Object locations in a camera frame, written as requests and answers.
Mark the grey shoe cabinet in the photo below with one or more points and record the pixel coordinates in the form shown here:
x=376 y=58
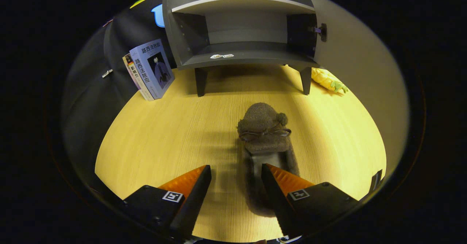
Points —
x=255 y=50

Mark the red clip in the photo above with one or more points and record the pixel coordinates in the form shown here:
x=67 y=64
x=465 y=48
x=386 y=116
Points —
x=108 y=22

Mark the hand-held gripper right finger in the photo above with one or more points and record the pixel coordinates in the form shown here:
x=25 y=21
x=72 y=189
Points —
x=277 y=200

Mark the brown fuzzy shoe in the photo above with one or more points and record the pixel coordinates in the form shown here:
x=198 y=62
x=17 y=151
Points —
x=261 y=120

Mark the blue cover book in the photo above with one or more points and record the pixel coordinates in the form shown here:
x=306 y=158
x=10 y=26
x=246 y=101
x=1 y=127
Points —
x=149 y=63

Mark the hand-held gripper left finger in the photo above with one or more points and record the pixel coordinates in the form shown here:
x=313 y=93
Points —
x=193 y=204

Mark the yellow plush toy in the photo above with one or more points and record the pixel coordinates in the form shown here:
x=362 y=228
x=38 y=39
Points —
x=324 y=78

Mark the black backdrop cloth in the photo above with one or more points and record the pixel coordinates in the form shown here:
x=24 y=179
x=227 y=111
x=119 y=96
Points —
x=91 y=101

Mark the silver clip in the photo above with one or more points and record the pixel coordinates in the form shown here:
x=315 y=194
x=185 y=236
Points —
x=107 y=73

